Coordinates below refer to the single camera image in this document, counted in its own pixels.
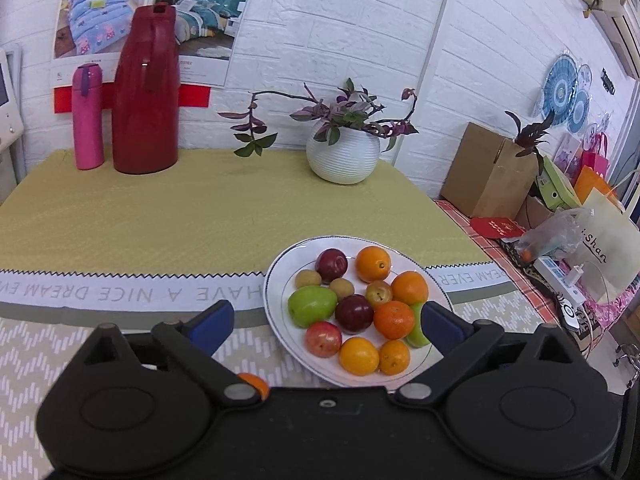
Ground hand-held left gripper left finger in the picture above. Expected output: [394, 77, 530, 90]
[74, 300, 262, 408]

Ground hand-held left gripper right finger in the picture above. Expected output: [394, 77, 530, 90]
[394, 302, 587, 404]

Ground green jujube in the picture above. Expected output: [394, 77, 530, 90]
[404, 302, 432, 349]
[287, 285, 339, 329]

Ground deep orange mandarin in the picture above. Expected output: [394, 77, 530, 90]
[236, 373, 271, 401]
[373, 300, 416, 340]

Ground large orange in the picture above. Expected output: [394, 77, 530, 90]
[355, 245, 392, 283]
[390, 270, 430, 306]

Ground small yellow-orange orange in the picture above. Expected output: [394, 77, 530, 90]
[378, 339, 412, 376]

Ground small red-yellow plum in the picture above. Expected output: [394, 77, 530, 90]
[365, 280, 394, 308]

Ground dark red plum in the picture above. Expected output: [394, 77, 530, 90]
[334, 294, 375, 335]
[315, 248, 349, 284]

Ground white round plate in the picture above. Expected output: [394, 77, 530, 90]
[262, 235, 455, 389]

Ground small red apple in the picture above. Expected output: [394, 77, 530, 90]
[305, 321, 343, 359]

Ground red plaid cloth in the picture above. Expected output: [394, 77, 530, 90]
[434, 199, 566, 328]

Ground green chevron tablecloth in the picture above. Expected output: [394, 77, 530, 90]
[0, 149, 546, 461]

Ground red envelope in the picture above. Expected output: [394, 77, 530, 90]
[470, 216, 526, 239]

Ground white power strip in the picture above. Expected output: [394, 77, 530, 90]
[532, 256, 587, 306]

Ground black and white gadget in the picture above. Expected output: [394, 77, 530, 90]
[555, 297, 585, 332]

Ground clear plastic bag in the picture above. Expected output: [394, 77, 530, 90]
[515, 208, 583, 266]

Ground brown cardboard box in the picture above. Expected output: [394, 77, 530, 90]
[440, 121, 541, 219]

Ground pink floral cloth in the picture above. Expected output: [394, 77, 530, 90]
[575, 280, 640, 356]

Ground green box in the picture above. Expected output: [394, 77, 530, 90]
[537, 155, 583, 212]

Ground white tote bag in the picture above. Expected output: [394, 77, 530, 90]
[562, 187, 640, 306]

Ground white potted trailing plant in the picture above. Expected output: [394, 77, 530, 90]
[217, 77, 420, 185]

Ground orange gift bag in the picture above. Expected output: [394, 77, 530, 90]
[573, 166, 621, 206]

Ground dark purple leafy plant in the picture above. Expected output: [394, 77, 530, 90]
[504, 110, 557, 176]

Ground red thermos jug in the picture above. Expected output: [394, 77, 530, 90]
[111, 3, 182, 176]

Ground pink gift bag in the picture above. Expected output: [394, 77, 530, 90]
[582, 132, 611, 176]

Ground pink water bottle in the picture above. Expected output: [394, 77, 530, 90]
[71, 64, 106, 171]

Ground white water dispenser with screen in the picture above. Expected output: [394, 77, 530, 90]
[0, 42, 26, 206]

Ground white air conditioner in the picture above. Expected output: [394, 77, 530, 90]
[590, 0, 640, 78]

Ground small blue round wall decoration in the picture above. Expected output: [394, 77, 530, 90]
[567, 87, 593, 133]

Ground large blue round wall decoration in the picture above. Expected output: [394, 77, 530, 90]
[532, 52, 581, 121]

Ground bedding wall poster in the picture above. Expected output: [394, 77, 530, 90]
[50, 0, 262, 88]

